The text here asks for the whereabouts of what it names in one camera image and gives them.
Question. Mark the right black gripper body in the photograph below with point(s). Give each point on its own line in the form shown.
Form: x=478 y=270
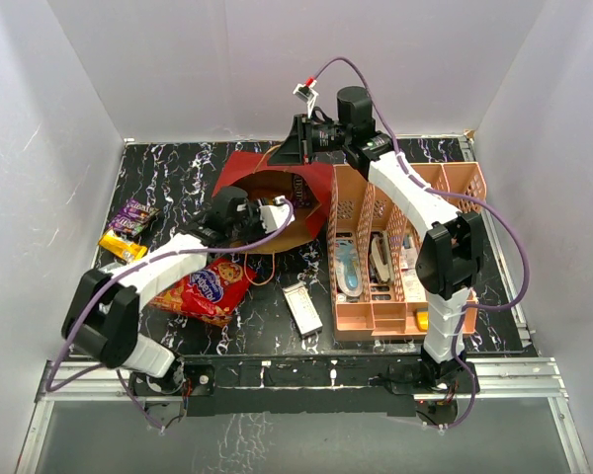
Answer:
x=328 y=137

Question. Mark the red brown paper bag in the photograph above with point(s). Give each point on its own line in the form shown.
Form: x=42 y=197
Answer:
x=250 y=172

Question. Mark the red cookie snack bag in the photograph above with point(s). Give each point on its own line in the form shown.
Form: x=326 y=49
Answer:
x=210 y=295

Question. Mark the purple candy bar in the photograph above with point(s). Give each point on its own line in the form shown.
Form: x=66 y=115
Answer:
x=139 y=212

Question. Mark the yellow candy bar wrapper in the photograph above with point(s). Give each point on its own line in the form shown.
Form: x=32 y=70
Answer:
x=122 y=247

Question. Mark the dark silver snack wrapper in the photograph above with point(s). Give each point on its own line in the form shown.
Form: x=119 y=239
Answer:
x=109 y=268

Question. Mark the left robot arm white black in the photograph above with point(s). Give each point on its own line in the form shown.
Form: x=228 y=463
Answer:
x=102 y=320

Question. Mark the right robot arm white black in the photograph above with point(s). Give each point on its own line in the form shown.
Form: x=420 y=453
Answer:
x=450 y=256

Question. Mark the pink plastic desk organizer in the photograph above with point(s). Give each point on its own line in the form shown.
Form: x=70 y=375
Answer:
x=358 y=209

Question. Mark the beige stapler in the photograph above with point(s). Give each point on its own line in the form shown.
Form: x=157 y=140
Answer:
x=380 y=257

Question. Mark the white rectangular box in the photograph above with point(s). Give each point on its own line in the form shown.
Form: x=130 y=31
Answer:
x=303 y=311

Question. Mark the white packet in organizer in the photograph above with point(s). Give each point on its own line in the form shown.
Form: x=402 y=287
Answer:
x=412 y=287

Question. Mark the yellow tape measure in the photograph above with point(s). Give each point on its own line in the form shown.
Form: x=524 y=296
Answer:
x=422 y=319

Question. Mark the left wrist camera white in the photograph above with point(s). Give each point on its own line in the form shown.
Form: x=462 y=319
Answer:
x=275 y=213

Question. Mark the aluminium rail frame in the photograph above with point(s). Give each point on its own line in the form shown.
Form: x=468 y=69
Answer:
x=266 y=400

